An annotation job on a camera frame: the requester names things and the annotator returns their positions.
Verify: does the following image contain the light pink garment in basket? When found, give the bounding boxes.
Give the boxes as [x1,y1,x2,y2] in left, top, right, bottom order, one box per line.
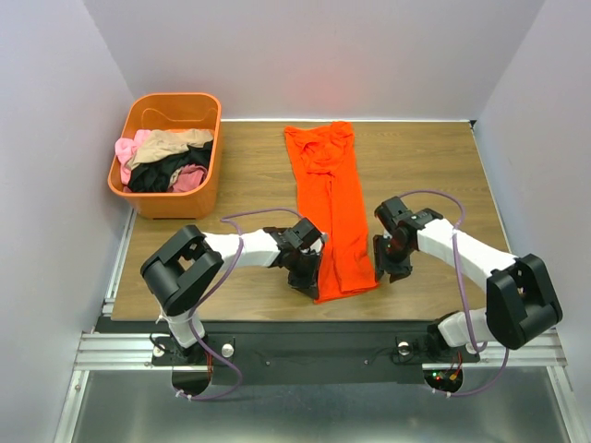
[115,138,139,186]

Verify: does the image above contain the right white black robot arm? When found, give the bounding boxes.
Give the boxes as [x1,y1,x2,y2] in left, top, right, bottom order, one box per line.
[373,197,563,353]

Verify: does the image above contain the orange t shirt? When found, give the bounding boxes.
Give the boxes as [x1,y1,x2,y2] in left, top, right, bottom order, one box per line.
[283,122,378,304]

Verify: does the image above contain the black garment in basket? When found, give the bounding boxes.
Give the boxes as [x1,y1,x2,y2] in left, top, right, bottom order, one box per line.
[127,141,213,193]

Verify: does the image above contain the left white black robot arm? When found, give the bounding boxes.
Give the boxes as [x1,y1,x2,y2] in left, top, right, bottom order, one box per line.
[140,218,328,355]

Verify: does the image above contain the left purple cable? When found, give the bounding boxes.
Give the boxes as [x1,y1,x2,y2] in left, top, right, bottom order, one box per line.
[174,207,306,401]

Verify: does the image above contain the aluminium extrusion rail frame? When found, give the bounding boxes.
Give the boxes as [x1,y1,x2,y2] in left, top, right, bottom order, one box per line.
[57,218,570,442]

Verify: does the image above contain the beige garment in basket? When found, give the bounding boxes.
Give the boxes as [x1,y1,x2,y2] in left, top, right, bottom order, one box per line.
[123,128,213,170]

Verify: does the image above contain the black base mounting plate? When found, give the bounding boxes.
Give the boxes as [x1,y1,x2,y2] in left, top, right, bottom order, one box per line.
[150,320,479,387]

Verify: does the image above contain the dusty pink garment in basket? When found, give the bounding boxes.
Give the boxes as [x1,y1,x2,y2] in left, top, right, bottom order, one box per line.
[168,164,208,193]

